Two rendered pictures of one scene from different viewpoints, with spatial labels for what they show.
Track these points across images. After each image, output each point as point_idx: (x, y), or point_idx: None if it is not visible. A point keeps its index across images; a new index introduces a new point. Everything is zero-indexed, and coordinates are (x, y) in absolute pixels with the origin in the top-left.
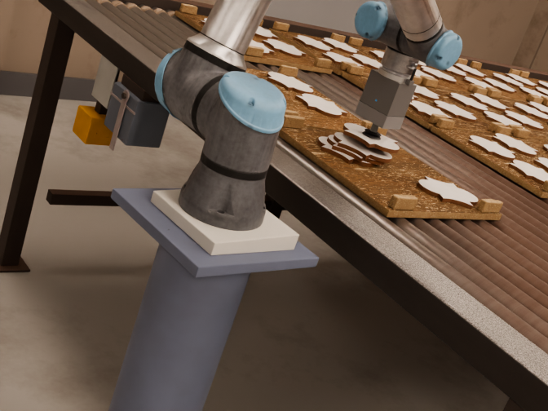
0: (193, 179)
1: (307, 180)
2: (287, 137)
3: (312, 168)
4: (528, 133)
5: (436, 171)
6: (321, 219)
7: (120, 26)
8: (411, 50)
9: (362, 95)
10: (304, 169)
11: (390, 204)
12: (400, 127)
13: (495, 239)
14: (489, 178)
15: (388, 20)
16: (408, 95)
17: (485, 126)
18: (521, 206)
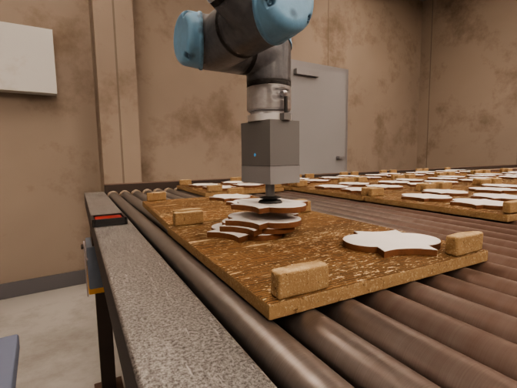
0: None
1: (151, 284)
2: (174, 234)
3: (183, 262)
4: (451, 184)
5: (371, 224)
6: (125, 366)
7: (115, 199)
8: (235, 29)
9: (242, 158)
10: (167, 267)
11: (272, 290)
12: (335, 204)
13: (511, 299)
14: (437, 219)
15: (205, 21)
16: (291, 135)
17: (412, 189)
18: (495, 235)
